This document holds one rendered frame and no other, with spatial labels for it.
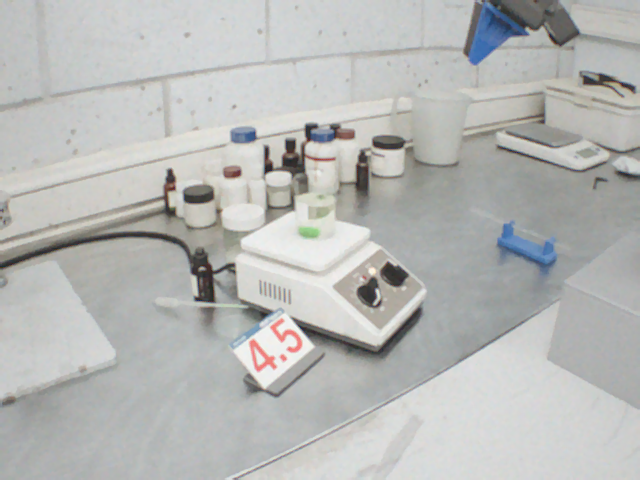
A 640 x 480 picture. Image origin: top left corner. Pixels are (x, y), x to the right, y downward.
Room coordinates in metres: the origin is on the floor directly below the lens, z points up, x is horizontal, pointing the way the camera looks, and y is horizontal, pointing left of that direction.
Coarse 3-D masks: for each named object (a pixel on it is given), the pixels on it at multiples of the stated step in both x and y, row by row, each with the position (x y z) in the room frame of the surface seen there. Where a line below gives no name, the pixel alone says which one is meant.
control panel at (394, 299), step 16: (384, 256) 0.67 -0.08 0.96; (352, 272) 0.62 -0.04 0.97; (368, 272) 0.63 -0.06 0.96; (336, 288) 0.58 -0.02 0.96; (352, 288) 0.59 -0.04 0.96; (384, 288) 0.61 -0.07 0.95; (400, 288) 0.62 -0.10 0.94; (416, 288) 0.63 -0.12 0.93; (352, 304) 0.57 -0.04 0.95; (384, 304) 0.59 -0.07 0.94; (400, 304) 0.60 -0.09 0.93; (368, 320) 0.55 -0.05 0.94; (384, 320) 0.56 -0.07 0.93
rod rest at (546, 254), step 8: (504, 224) 0.83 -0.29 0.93; (504, 232) 0.83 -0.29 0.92; (512, 232) 0.84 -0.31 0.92; (504, 240) 0.82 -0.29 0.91; (512, 240) 0.82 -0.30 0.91; (520, 240) 0.82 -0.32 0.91; (512, 248) 0.81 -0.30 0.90; (520, 248) 0.80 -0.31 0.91; (528, 248) 0.79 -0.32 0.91; (536, 248) 0.79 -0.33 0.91; (544, 248) 0.77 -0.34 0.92; (552, 248) 0.78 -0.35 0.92; (528, 256) 0.78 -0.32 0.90; (536, 256) 0.77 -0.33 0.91; (544, 256) 0.76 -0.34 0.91; (552, 256) 0.76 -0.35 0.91
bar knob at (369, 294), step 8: (368, 280) 0.60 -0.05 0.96; (376, 280) 0.59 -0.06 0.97; (360, 288) 0.59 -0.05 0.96; (368, 288) 0.59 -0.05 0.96; (376, 288) 0.58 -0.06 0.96; (360, 296) 0.58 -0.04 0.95; (368, 296) 0.58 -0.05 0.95; (376, 296) 0.57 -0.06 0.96; (368, 304) 0.57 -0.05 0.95; (376, 304) 0.58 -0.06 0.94
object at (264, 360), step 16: (288, 320) 0.57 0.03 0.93; (256, 336) 0.53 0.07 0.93; (272, 336) 0.54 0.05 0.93; (288, 336) 0.55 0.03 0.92; (240, 352) 0.50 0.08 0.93; (256, 352) 0.51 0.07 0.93; (272, 352) 0.52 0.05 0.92; (288, 352) 0.53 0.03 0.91; (256, 368) 0.49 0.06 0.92; (272, 368) 0.50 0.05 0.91
